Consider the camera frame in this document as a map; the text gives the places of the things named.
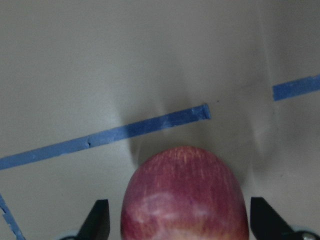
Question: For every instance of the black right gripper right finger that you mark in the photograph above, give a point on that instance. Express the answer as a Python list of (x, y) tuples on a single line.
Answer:
[(267, 224)]

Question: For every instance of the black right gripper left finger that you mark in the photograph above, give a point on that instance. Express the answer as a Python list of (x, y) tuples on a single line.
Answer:
[(97, 224)]

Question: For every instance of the red apple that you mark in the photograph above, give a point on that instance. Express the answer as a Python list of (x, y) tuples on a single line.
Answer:
[(184, 193)]

